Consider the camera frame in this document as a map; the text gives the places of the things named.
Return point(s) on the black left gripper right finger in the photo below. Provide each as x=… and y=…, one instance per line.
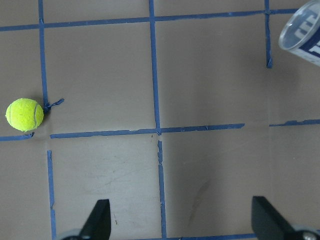
x=267, y=223

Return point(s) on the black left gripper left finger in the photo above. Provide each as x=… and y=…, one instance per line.
x=98, y=224

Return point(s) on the tennis ball can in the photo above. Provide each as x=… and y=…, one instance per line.
x=301, y=34

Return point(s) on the tennis ball near loose tape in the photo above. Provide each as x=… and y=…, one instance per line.
x=24, y=114

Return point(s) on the brown paper table cover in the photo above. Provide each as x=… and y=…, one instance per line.
x=177, y=111

